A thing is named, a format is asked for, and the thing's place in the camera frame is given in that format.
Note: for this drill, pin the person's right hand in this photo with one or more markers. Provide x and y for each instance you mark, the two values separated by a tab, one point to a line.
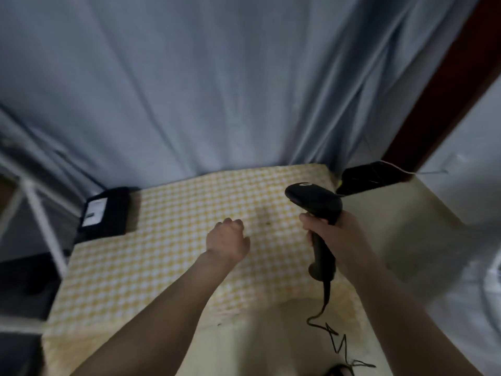
339	240

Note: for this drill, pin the person's left hand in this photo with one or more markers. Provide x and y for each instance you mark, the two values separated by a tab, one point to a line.
227	242

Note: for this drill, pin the person's left fingers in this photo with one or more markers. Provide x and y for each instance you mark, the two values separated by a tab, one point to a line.
233	224

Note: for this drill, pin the person's right fingers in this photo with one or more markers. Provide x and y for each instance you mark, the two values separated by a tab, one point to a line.
313	229

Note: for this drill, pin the black barcode scanner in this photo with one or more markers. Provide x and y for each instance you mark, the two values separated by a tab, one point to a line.
318	215

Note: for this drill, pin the person's right forearm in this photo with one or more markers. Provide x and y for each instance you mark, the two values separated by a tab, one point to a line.
403	321

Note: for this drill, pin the person's left forearm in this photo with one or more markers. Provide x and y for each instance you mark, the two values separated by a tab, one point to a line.
156	321

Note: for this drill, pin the yellow checkered tablecloth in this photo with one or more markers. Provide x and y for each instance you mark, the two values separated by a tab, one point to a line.
172	254

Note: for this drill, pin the black flat device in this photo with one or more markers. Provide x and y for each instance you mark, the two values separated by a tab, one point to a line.
364	178

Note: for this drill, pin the black box with white label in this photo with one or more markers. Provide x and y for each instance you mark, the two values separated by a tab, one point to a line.
105	215

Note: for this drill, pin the light blue curtain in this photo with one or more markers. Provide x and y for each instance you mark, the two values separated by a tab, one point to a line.
219	86

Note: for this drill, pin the white metal rack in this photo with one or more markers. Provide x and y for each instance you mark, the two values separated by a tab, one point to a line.
27	215

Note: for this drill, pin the dark brown wooden door frame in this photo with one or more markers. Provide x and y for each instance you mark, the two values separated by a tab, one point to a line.
450	82

